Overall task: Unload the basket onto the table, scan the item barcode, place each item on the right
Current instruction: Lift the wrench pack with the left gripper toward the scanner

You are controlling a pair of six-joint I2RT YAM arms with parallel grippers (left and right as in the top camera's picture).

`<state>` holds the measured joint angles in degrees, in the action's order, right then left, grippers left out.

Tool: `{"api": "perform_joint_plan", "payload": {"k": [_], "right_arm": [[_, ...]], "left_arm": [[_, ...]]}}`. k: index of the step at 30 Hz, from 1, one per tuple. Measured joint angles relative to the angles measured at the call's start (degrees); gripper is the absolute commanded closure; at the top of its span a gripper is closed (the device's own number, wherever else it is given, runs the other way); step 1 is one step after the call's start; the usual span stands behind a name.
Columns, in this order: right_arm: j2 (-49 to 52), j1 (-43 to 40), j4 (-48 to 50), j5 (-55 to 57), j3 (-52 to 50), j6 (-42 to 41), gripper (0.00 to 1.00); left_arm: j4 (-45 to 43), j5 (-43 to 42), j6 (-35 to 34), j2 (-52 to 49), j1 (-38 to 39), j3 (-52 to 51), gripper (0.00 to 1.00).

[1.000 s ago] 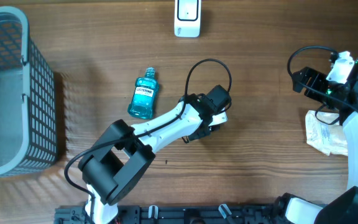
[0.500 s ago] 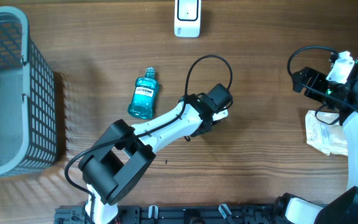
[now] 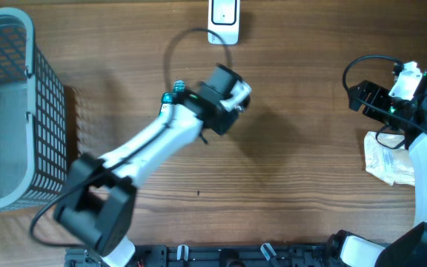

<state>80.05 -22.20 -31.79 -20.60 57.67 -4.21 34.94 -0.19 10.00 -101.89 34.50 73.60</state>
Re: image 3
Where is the white brown snack pouch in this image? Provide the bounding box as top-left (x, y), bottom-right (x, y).
top-left (364, 131), bottom-right (415, 186)

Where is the blue mouthwash bottle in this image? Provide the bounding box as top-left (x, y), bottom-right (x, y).
top-left (159, 80), bottom-right (185, 115)

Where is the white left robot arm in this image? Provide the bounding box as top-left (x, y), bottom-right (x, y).
top-left (53, 65), bottom-right (252, 266)

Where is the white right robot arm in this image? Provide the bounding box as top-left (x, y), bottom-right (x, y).
top-left (324, 58), bottom-right (427, 266)

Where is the white barcode scanner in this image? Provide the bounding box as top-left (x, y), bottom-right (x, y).
top-left (208, 0), bottom-right (240, 45)

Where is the grey plastic basket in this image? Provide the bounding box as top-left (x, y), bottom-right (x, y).
top-left (0, 7), bottom-right (68, 213)

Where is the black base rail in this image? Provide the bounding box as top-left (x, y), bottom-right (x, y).
top-left (64, 243), bottom-right (348, 267)

